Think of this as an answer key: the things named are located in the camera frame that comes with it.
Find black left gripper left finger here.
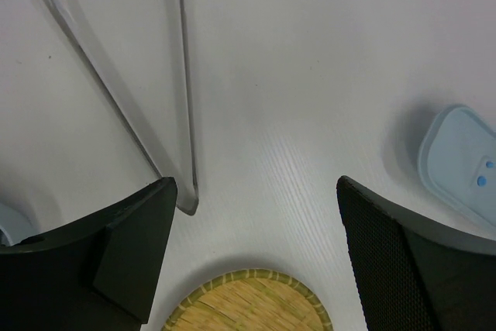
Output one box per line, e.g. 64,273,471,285
1,178,177,330

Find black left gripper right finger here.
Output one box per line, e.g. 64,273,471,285
336,176,495,330

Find light blue lunch box lid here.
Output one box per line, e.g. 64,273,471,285
417,105,495,230

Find metal tongs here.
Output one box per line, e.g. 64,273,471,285
40,0,198,215

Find light blue lunch box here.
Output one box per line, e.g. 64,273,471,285
0,204,36,247

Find round bamboo plate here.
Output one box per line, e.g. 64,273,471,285
162,268,333,330

